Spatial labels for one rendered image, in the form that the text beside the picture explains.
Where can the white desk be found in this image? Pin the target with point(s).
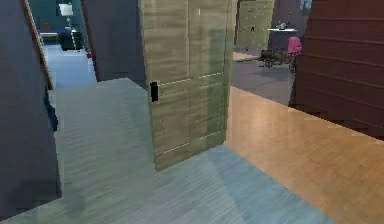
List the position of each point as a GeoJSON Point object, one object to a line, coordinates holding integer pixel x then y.
{"type": "Point", "coordinates": [282, 30]}

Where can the dark brown wooden cabinet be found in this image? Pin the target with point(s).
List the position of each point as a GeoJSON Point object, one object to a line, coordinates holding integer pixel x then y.
{"type": "Point", "coordinates": [343, 63]}

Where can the dark armchair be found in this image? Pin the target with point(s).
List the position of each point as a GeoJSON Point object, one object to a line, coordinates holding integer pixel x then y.
{"type": "Point", "coordinates": [68, 39]}

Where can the brown wooden door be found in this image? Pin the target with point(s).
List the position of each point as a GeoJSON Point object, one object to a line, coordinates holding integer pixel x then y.
{"type": "Point", "coordinates": [37, 43]}

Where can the olive wooden room door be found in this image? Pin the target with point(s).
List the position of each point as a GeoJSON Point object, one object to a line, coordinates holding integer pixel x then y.
{"type": "Point", "coordinates": [186, 83]}

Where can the olive chest of drawers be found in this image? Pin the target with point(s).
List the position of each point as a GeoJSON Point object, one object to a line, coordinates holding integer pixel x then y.
{"type": "Point", "coordinates": [254, 23]}

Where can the dark clutter on floor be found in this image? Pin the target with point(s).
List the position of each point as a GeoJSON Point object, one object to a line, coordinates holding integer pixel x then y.
{"type": "Point", "coordinates": [274, 57]}

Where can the white floor lamp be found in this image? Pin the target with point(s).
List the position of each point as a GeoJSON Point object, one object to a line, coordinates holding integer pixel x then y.
{"type": "Point", "coordinates": [66, 10]}

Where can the pink office chair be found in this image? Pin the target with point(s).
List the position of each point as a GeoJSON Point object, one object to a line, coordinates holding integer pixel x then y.
{"type": "Point", "coordinates": [294, 46]}

